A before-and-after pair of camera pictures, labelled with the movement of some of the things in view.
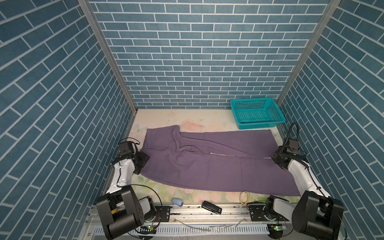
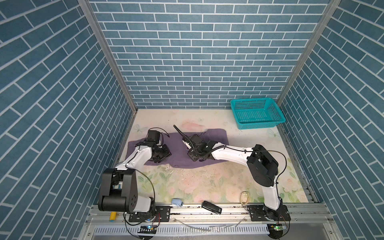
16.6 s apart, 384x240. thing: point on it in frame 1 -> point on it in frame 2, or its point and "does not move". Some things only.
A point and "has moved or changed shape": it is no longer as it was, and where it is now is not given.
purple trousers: (239, 160) has moved or changed shape
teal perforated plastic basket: (254, 112) does not move
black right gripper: (275, 154) -> (189, 153)
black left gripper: (143, 157) -> (166, 153)
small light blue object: (177, 201) does not move
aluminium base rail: (231, 215) does not move
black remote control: (211, 207) does not move
